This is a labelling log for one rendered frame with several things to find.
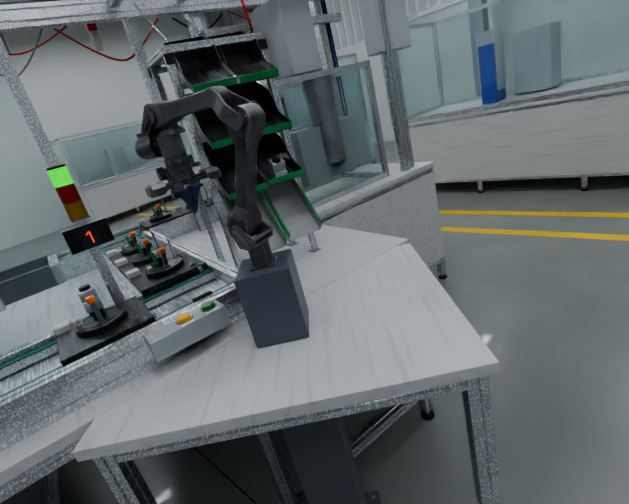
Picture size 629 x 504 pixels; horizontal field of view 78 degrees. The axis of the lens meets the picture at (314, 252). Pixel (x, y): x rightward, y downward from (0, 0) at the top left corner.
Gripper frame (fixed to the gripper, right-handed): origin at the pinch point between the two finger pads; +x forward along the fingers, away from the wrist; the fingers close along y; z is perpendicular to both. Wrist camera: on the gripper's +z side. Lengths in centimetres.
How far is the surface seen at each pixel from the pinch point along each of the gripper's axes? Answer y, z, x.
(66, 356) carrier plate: 41, 8, 28
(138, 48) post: -38, 128, -60
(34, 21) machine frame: 3, 123, -75
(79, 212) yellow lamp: 23.5, 29.0, -2.2
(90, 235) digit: 23.4, 28.7, 5.0
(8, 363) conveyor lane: 56, 29, 31
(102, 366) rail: 34.8, 1.4, 32.1
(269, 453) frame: 5, -7, 82
